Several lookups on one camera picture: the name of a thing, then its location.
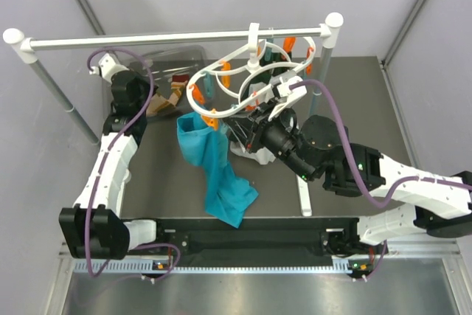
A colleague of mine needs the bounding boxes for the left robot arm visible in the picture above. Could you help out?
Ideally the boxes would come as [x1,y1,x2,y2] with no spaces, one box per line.
[59,69,167,260]

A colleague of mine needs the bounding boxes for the white and green shirt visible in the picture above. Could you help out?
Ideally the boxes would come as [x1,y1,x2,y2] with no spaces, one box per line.
[229,46,288,165]

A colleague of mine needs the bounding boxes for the white clothes drying rack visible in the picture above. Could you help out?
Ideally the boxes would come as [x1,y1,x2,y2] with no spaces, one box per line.
[2,11,345,217]

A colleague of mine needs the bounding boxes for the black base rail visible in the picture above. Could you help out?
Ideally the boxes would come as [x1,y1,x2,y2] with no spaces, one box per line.
[157,217,371,268]

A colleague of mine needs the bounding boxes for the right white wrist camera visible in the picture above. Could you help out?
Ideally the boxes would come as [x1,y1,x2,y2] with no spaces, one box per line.
[255,70,307,121]

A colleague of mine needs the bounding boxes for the blue cloth garment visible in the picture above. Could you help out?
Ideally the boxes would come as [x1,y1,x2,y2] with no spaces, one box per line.
[176,112,258,228]

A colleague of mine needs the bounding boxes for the striped sock red cuff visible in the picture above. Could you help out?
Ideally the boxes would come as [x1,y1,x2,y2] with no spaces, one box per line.
[168,74,190,106]

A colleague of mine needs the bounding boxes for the white oval clip hanger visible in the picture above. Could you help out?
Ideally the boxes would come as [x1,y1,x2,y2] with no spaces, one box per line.
[186,23,331,127]

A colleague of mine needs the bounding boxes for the striped beige sock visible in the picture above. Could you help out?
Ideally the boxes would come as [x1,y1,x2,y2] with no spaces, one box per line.
[146,91,180,117]

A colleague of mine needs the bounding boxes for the clear plastic bin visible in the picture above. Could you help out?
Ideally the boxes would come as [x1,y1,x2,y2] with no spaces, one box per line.
[103,46,206,136]

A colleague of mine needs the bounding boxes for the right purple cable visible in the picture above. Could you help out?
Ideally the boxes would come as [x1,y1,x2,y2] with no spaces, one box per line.
[291,79,472,208]

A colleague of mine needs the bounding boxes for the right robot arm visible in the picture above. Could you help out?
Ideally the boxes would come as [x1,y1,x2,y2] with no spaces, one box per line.
[224,102,471,257]

